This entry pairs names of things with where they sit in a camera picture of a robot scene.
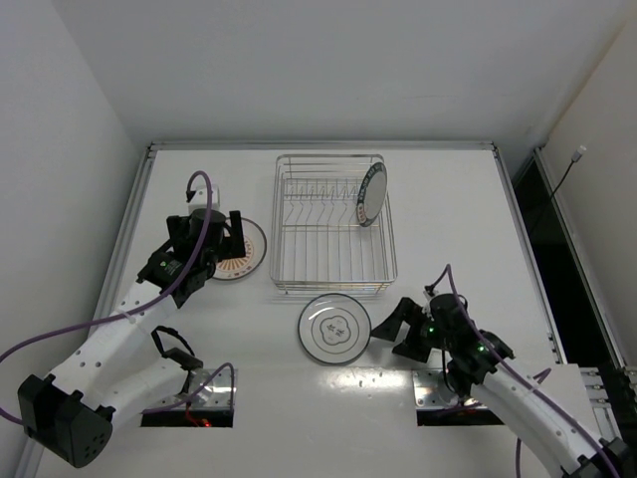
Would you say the orange sunburst glass plate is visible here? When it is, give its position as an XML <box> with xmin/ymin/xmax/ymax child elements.
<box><xmin>212</xmin><ymin>218</ymin><xmax>268</xmax><ymax>282</ymax></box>

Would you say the clear plate black rim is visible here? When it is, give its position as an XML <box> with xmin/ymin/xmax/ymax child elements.
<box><xmin>297</xmin><ymin>293</ymin><xmax>372</xmax><ymax>365</ymax></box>

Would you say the dark green rimmed plate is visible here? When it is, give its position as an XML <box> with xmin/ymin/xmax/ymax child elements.
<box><xmin>355</xmin><ymin>161</ymin><xmax>388</xmax><ymax>227</ymax></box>

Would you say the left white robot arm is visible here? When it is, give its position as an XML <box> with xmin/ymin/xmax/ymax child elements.
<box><xmin>17</xmin><ymin>208</ymin><xmax>246</xmax><ymax>468</ymax></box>

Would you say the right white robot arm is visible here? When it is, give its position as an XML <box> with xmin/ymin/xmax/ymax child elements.
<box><xmin>371</xmin><ymin>294</ymin><xmax>636</xmax><ymax>477</ymax></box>

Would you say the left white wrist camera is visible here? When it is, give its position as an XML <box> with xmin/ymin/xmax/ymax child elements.
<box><xmin>187</xmin><ymin>183</ymin><xmax>220</xmax><ymax>214</ymax></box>

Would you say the right steel base plate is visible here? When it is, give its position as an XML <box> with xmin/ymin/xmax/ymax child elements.
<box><xmin>412</xmin><ymin>368</ymin><xmax>486</xmax><ymax>411</ymax></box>

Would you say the steel base plate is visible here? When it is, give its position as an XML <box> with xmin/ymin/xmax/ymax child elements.
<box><xmin>142</xmin><ymin>362</ymin><xmax>237</xmax><ymax>414</ymax></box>
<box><xmin>412</xmin><ymin>368</ymin><xmax>486</xmax><ymax>411</ymax></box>

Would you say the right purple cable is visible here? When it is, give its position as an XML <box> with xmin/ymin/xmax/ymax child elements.
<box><xmin>423</xmin><ymin>263</ymin><xmax>618</xmax><ymax>478</ymax></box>

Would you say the purple cable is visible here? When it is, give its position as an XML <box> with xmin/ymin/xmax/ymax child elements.
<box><xmin>0</xmin><ymin>170</ymin><xmax>236</xmax><ymax>425</ymax></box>
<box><xmin>423</xmin><ymin>263</ymin><xmax>618</xmax><ymax>478</ymax></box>

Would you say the steel wire dish rack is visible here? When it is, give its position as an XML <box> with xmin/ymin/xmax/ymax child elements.
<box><xmin>270</xmin><ymin>153</ymin><xmax>398</xmax><ymax>295</ymax></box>

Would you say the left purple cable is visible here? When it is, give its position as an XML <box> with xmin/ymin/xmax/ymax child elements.
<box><xmin>0</xmin><ymin>170</ymin><xmax>236</xmax><ymax>425</ymax></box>

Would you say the left steel base plate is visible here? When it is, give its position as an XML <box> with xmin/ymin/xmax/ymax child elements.
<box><xmin>142</xmin><ymin>362</ymin><xmax>237</xmax><ymax>414</ymax></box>

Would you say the black wall cable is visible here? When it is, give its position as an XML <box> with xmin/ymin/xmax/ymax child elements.
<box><xmin>548</xmin><ymin>158</ymin><xmax>578</xmax><ymax>201</ymax></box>

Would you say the white wall plug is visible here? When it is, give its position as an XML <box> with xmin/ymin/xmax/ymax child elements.
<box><xmin>571</xmin><ymin>145</ymin><xmax>586</xmax><ymax>163</ymax></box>

